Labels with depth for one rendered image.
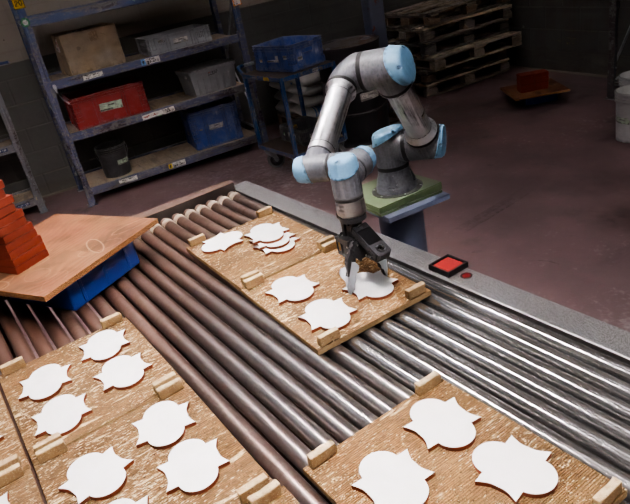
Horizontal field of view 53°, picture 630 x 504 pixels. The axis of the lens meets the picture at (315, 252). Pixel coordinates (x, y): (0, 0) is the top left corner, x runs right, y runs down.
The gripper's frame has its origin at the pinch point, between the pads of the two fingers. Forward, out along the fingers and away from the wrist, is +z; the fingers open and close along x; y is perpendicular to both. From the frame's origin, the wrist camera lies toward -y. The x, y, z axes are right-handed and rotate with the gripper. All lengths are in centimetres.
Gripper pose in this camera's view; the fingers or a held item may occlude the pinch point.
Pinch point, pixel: (370, 284)
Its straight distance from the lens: 167.2
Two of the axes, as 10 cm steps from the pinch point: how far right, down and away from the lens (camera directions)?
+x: -8.3, 3.7, -4.1
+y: -5.2, -2.6, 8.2
